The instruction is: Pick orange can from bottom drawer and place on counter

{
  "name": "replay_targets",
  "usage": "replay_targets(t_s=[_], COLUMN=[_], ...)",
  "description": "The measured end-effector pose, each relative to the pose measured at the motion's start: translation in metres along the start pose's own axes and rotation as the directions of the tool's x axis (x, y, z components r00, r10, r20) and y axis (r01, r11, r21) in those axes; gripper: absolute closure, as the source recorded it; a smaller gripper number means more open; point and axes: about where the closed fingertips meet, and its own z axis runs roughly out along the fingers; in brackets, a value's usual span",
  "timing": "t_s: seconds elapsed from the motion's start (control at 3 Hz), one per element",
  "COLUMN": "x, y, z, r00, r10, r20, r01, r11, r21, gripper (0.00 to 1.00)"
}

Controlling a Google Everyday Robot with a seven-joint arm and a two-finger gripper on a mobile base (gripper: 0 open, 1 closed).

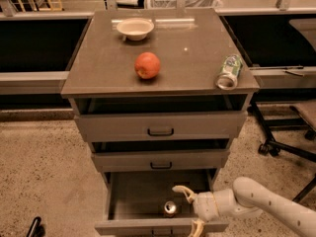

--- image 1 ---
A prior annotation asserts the green soda can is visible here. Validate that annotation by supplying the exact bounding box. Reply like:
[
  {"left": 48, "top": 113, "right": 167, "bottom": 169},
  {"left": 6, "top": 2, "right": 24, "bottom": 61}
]
[{"left": 215, "top": 54, "right": 243, "bottom": 90}]

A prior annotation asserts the red apple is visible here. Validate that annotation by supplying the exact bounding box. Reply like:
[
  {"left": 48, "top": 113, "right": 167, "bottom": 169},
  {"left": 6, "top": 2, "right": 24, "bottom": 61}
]
[{"left": 134, "top": 52, "right": 161, "bottom": 80}]

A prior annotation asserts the white wire basket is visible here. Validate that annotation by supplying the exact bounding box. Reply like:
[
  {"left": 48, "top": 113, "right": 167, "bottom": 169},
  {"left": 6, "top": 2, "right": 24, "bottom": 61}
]
[{"left": 145, "top": 0, "right": 223, "bottom": 9}]

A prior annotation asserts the grey drawer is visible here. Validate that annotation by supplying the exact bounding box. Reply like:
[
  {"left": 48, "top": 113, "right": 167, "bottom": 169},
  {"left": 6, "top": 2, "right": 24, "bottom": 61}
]
[
  {"left": 95, "top": 169, "right": 216, "bottom": 237},
  {"left": 92, "top": 139, "right": 230, "bottom": 172},
  {"left": 71, "top": 94, "right": 249, "bottom": 143}
]

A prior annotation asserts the black object bottom left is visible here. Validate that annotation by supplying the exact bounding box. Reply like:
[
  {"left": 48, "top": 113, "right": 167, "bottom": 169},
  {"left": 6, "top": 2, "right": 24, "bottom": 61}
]
[{"left": 26, "top": 216, "right": 45, "bottom": 237}]

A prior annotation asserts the grey drawer cabinet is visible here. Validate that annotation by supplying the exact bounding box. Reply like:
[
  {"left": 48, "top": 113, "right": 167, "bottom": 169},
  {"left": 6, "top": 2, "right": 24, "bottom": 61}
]
[{"left": 60, "top": 8, "right": 261, "bottom": 237}]

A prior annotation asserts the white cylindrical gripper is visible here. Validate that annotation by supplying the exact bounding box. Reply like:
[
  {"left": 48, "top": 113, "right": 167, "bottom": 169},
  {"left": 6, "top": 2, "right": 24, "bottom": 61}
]
[{"left": 172, "top": 186, "right": 219, "bottom": 237}]

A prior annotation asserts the white bowl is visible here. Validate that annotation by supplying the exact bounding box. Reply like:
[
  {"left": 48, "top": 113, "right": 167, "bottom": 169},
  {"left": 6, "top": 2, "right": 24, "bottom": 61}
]
[{"left": 117, "top": 18, "right": 154, "bottom": 41}]

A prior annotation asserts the grey middle drawer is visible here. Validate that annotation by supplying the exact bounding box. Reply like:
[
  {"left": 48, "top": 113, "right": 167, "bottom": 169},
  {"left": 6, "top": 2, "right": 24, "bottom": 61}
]
[{"left": 92, "top": 139, "right": 230, "bottom": 172}]

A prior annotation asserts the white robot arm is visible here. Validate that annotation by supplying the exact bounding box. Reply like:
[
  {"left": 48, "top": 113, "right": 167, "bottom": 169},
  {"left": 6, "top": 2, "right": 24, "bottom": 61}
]
[{"left": 173, "top": 177, "right": 316, "bottom": 237}]

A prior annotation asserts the orange soda can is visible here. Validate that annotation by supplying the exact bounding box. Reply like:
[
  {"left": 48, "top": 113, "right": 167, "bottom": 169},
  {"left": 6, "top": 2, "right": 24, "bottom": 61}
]
[{"left": 164, "top": 200, "right": 178, "bottom": 217}]

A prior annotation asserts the grey top drawer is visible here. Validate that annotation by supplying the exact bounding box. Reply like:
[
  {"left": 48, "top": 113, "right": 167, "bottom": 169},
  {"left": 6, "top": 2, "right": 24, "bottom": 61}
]
[{"left": 71, "top": 94, "right": 249, "bottom": 143}]

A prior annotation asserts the grey bottom drawer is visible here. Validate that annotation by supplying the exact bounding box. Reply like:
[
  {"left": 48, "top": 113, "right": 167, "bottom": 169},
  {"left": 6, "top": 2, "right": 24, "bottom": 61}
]
[{"left": 95, "top": 169, "right": 216, "bottom": 237}]

